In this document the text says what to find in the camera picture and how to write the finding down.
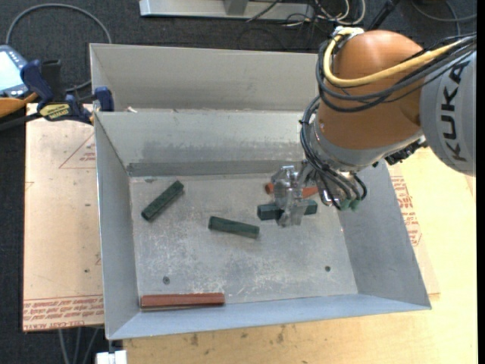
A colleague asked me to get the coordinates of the grey metal bin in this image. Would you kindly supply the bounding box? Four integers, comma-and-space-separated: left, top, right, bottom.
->
89, 42, 433, 341

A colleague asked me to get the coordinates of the brown cardboard board red print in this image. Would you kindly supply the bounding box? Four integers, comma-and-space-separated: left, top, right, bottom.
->
22, 102, 443, 333

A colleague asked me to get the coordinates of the red-brown flat block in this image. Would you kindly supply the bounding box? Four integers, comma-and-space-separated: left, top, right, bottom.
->
139, 292, 227, 310

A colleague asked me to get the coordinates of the dark green flat block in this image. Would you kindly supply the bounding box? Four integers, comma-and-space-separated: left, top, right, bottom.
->
140, 180, 186, 223
207, 215, 261, 240
256, 199, 318, 222

